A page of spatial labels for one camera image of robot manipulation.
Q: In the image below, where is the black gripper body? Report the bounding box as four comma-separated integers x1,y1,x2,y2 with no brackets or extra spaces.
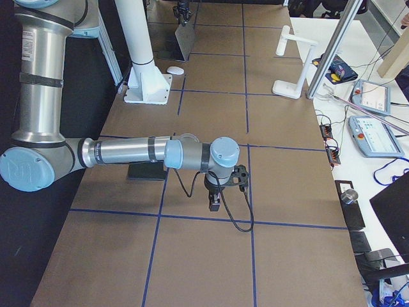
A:
204,177,224,196
174,0,192,16

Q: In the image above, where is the grey laptop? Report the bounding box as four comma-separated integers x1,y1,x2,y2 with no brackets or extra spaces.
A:
157,23,196,62

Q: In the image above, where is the white computer mouse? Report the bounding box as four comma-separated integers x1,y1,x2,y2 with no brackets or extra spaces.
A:
167,66,185,75

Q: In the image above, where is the black mouse pad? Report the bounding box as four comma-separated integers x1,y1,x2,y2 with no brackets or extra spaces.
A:
127,162,166,181

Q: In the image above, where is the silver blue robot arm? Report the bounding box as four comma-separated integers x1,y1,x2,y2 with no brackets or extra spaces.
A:
1,1,247,211

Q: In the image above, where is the white desk lamp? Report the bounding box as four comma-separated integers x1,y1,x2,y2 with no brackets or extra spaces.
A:
272,25,318,99

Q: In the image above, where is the white pillar with base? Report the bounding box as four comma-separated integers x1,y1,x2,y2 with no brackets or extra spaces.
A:
115,0,173,105

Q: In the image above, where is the metal rod with claw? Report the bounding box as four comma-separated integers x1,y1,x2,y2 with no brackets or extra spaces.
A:
323,80,408,135

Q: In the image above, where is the space print pencil case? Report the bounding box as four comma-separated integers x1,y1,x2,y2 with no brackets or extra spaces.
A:
325,54,358,84

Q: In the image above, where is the near teach pendant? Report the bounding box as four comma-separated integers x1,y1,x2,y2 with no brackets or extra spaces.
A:
348,116,405,158

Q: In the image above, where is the teach pendant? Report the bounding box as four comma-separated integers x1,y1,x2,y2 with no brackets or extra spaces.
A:
350,80,391,116
348,116,405,158

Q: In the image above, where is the far teach pendant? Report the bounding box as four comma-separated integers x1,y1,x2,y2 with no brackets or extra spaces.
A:
350,80,391,116

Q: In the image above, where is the aluminium frame post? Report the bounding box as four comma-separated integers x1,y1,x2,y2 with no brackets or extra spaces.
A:
306,0,363,99

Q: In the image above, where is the blue lanyard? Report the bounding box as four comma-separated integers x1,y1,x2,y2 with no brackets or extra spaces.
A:
373,156,409,186

